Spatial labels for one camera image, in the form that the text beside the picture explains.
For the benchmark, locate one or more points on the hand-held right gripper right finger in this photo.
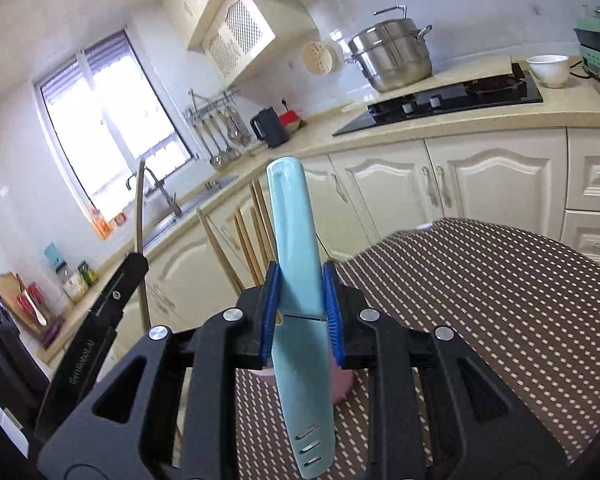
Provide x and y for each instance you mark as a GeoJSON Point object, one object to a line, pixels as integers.
{"type": "Point", "coordinates": [331, 310]}

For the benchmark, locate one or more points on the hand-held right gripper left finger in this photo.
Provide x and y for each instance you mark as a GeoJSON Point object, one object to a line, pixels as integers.
{"type": "Point", "coordinates": [271, 310]}

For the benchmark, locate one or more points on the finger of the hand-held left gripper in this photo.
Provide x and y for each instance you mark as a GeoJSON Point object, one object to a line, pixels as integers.
{"type": "Point", "coordinates": [100, 330]}

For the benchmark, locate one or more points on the light blue sheathed knife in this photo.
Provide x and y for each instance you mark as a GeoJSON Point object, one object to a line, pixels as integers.
{"type": "Point", "coordinates": [295, 260]}

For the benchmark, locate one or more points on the wooden chopstick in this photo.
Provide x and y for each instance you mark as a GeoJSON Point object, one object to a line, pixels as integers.
{"type": "Point", "coordinates": [247, 250]}
{"type": "Point", "coordinates": [220, 250]}
{"type": "Point", "coordinates": [260, 240]}

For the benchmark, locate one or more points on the pink cup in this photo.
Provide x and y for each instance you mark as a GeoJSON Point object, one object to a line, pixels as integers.
{"type": "Point", "coordinates": [342, 385]}

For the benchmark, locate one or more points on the glass jar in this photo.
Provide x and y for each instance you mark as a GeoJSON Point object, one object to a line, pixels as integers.
{"type": "Point", "coordinates": [76, 286]}

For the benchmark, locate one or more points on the wooden cutting board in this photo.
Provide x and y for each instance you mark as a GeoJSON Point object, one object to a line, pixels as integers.
{"type": "Point", "coordinates": [9, 300]}

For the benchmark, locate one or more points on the red utensil holder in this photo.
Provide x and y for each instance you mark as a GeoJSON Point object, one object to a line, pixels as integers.
{"type": "Point", "coordinates": [30, 302]}

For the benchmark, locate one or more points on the green packet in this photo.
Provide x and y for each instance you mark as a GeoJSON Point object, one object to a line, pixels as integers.
{"type": "Point", "coordinates": [88, 273]}

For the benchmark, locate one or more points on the orange bottle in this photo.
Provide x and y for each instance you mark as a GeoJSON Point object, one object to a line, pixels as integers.
{"type": "Point", "coordinates": [101, 224]}

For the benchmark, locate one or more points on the small red box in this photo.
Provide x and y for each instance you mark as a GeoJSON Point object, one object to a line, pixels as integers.
{"type": "Point", "coordinates": [120, 219]}

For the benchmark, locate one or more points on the steel sink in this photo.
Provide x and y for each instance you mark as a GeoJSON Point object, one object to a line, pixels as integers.
{"type": "Point", "coordinates": [190, 205]}

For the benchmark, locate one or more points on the brown polka dot tablecloth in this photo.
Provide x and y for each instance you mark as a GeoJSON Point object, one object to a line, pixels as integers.
{"type": "Point", "coordinates": [480, 310]}

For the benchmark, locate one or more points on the steel faucet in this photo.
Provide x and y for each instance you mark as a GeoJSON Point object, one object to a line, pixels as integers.
{"type": "Point", "coordinates": [167, 195]}

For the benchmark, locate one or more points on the hanging steel ladle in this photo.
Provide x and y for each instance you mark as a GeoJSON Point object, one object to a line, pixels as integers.
{"type": "Point", "coordinates": [214, 160]}

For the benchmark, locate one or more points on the hanging steel spatula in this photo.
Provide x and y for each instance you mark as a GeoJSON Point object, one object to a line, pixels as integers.
{"type": "Point", "coordinates": [223, 152]}

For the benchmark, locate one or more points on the hanging steel skimmer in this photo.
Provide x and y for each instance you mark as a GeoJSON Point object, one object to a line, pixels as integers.
{"type": "Point", "coordinates": [232, 147]}

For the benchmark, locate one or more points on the hanging steel spoon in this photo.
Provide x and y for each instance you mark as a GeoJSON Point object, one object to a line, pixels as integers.
{"type": "Point", "coordinates": [242, 135]}

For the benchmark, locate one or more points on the black electric kettle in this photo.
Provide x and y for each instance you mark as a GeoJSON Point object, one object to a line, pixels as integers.
{"type": "Point", "coordinates": [270, 127]}

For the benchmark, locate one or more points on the red container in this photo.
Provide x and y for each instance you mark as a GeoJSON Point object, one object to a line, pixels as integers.
{"type": "Point", "coordinates": [290, 117]}

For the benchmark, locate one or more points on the kitchen window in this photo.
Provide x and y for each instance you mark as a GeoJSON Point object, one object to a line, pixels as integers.
{"type": "Point", "coordinates": [110, 125]}

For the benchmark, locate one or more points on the cream base cabinets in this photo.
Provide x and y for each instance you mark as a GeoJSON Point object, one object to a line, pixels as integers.
{"type": "Point", "coordinates": [500, 175]}

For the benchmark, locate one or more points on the black gas stove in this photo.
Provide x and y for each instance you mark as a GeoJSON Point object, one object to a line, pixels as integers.
{"type": "Point", "coordinates": [445, 100]}

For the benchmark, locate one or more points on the cream perforated steamer plate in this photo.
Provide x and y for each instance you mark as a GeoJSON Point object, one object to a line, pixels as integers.
{"type": "Point", "coordinates": [316, 59]}

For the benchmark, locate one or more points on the stainless steel steamer pot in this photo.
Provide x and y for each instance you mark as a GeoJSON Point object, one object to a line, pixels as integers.
{"type": "Point", "coordinates": [395, 55]}

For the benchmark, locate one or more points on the cream upper cabinets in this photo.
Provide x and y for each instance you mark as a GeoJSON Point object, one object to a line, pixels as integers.
{"type": "Point", "coordinates": [215, 15]}

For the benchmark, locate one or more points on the white bowl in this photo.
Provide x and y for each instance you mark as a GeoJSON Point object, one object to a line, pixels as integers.
{"type": "Point", "coordinates": [547, 71]}

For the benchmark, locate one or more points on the blue wall box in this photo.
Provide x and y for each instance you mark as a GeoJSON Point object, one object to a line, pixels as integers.
{"type": "Point", "coordinates": [55, 257]}

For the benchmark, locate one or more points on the wall utensil rack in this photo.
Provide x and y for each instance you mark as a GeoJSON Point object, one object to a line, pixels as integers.
{"type": "Point", "coordinates": [215, 102]}

